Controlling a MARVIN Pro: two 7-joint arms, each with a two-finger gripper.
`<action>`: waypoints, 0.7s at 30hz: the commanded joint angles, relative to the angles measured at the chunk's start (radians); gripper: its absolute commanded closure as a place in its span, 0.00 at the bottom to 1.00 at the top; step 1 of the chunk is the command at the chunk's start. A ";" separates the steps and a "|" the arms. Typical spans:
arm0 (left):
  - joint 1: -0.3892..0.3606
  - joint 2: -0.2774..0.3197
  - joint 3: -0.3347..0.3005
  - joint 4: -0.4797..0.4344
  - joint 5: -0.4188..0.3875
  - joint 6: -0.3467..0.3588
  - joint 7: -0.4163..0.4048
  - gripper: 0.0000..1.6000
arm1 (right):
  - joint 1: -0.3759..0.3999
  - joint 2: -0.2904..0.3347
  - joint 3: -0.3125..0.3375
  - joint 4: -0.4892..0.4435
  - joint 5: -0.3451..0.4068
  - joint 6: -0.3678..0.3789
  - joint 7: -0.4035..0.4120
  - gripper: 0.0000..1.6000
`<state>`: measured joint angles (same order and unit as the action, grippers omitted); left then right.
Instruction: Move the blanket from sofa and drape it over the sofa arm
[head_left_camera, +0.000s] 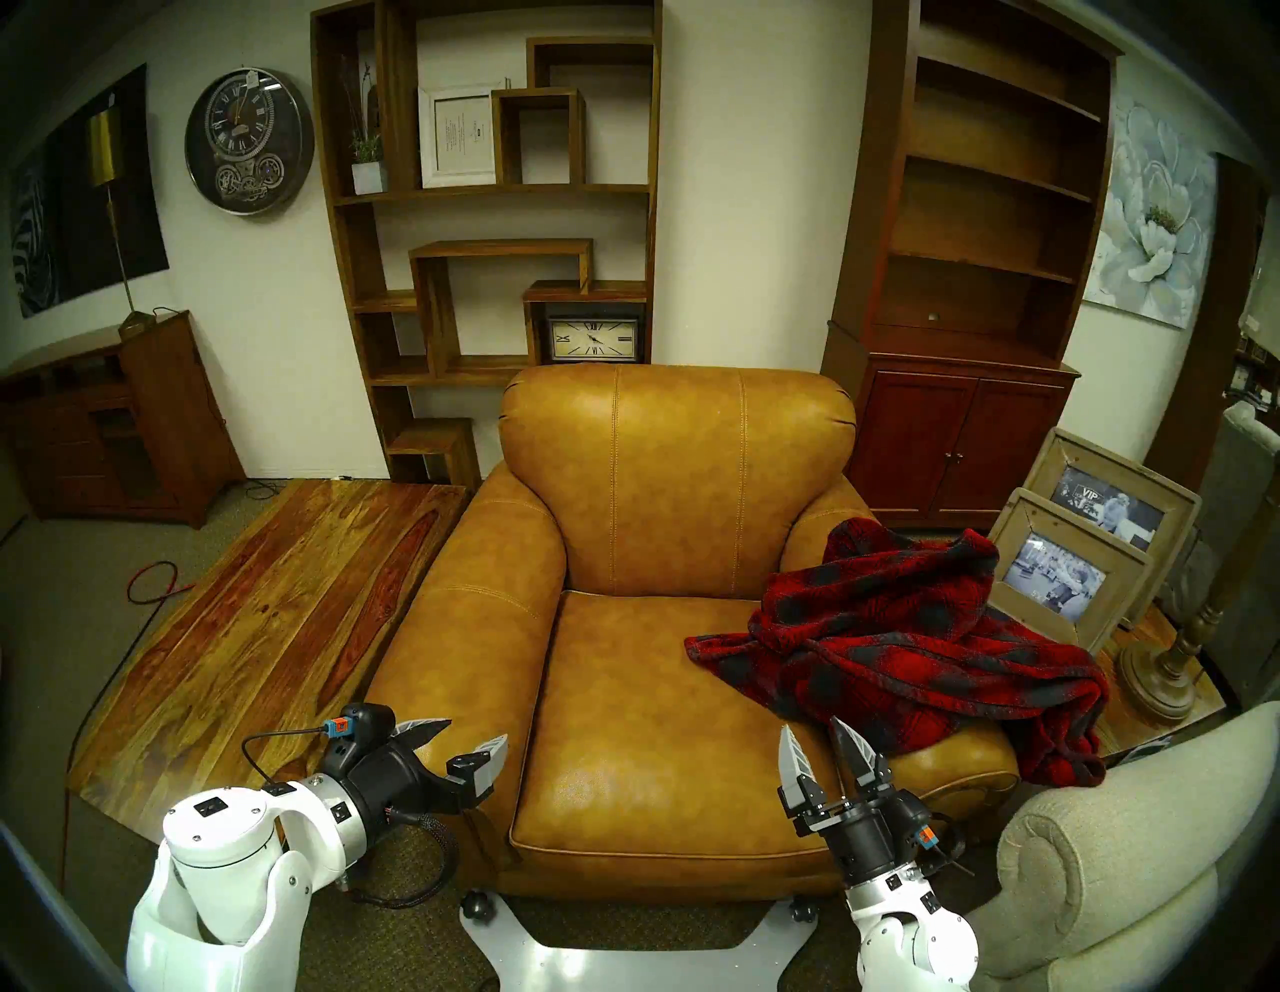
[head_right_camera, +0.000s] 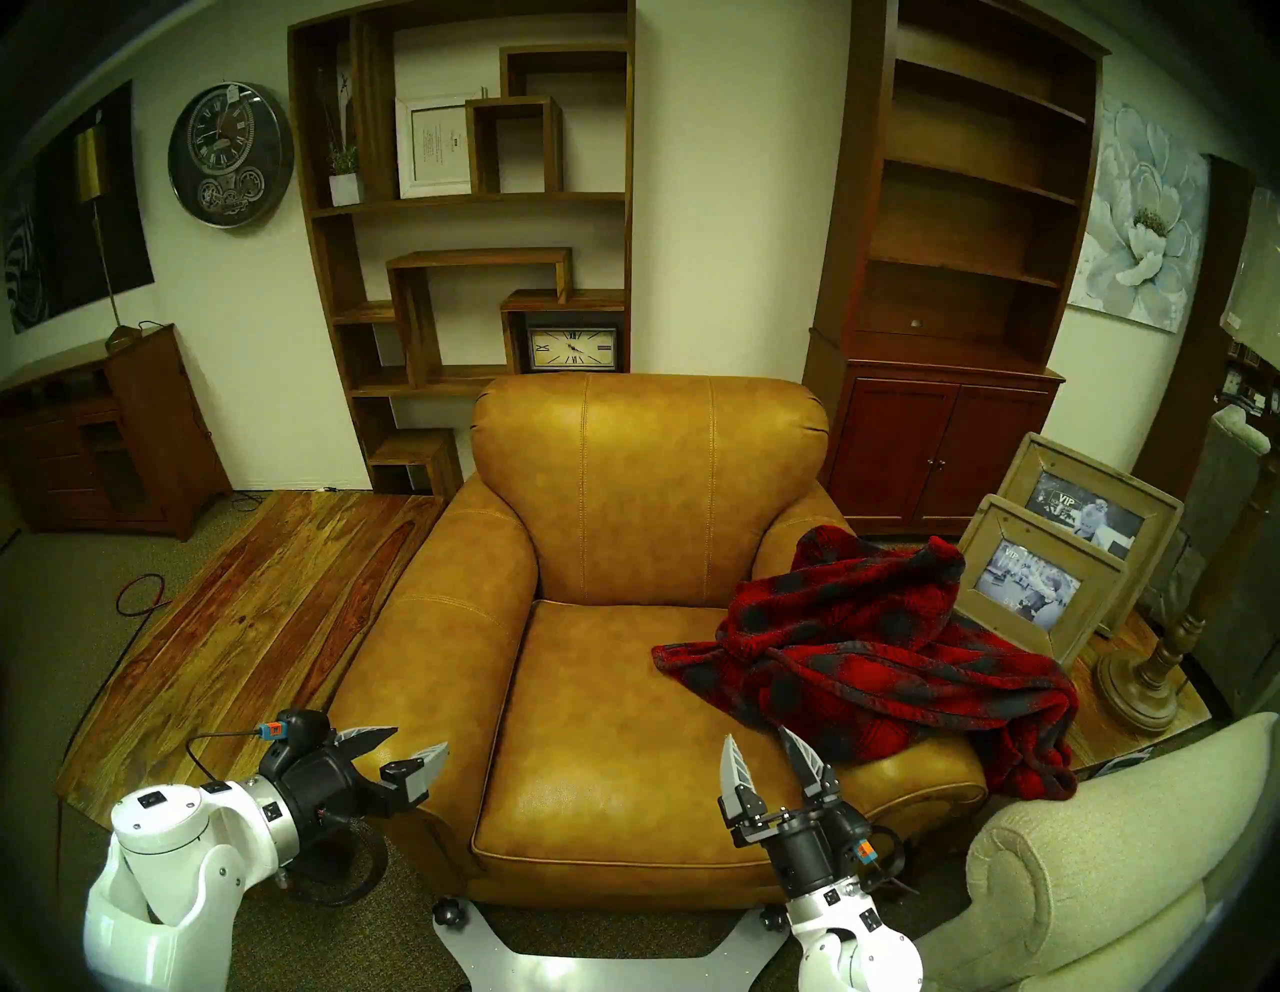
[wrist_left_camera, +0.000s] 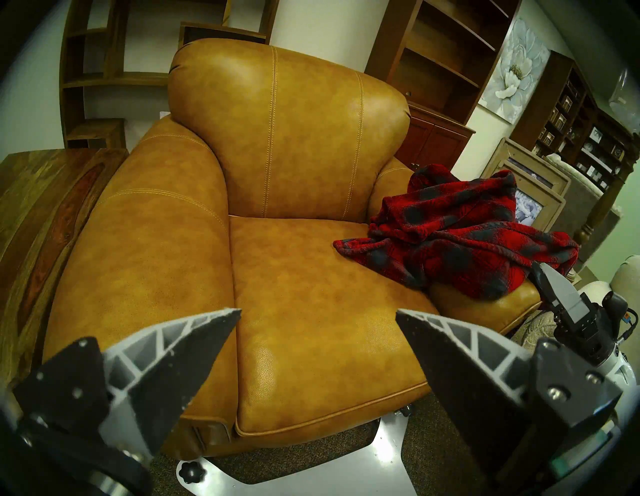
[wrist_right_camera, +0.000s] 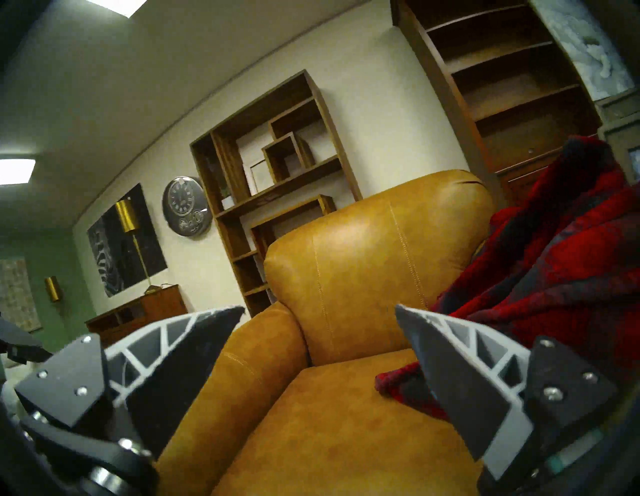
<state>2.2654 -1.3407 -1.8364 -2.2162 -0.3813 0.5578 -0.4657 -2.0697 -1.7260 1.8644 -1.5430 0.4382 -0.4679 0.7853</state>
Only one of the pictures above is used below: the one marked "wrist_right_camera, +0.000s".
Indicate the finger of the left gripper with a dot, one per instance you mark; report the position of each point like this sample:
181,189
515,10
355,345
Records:
25,350

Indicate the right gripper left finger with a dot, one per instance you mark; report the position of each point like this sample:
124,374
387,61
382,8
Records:
150,380

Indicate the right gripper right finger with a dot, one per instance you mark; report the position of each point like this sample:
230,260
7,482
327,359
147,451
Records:
475,390

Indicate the red plaid blanket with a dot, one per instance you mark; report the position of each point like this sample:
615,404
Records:
560,270

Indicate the low wooden console cabinet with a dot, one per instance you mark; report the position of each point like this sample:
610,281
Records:
160,305

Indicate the tan leather armchair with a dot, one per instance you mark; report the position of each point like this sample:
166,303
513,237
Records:
360,280

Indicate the gold shade lamp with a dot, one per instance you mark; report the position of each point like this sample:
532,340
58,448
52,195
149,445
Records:
127,215

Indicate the ceiling light panel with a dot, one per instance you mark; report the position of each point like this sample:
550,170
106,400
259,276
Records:
117,6
15,171

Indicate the plant in white pot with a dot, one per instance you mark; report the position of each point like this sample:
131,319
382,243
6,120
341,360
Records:
227,201

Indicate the open wooden shelf unit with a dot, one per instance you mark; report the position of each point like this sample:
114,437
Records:
232,165

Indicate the white framed certificate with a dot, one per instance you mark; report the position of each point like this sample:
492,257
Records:
260,175

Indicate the dark wood bookcase cabinet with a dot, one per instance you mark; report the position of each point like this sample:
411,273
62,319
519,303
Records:
525,125

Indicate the white flower painting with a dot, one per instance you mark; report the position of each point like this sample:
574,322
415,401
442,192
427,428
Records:
585,45

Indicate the beige wall art panel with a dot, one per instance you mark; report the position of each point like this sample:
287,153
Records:
17,295

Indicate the gold wall sconce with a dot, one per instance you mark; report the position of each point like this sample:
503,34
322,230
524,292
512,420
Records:
52,289

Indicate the zebra wall picture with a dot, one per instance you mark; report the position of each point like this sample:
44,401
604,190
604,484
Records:
107,260

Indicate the round gear wall clock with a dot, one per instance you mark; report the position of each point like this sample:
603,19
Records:
186,206

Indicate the small grey picture frame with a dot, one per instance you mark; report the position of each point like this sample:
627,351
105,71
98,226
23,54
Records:
617,137

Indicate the large grey picture frame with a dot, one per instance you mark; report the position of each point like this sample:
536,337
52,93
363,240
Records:
620,105

